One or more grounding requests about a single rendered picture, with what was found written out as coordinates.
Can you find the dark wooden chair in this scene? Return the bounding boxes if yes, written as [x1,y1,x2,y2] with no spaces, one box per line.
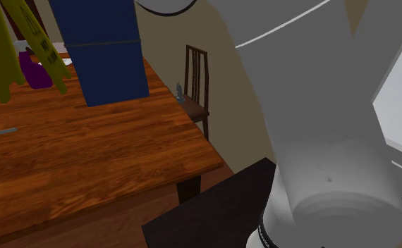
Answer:
[181,44,211,142]

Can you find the small grey figure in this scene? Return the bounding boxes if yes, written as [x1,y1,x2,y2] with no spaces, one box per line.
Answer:
[175,82,186,104]

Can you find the dark robot stand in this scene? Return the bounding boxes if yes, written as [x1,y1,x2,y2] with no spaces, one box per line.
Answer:
[141,157,277,248]

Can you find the dark blue tall box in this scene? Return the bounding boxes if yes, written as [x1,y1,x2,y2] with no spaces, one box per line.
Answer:
[48,0,151,108]

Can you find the wooden table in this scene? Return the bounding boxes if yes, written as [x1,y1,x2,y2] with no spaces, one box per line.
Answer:
[0,51,224,248]

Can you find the purple spray bottle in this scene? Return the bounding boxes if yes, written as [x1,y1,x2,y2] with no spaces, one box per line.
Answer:
[18,47,54,90]

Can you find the yellow wet floor sign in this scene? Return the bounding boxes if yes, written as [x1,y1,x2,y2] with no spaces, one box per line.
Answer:
[0,0,73,104]

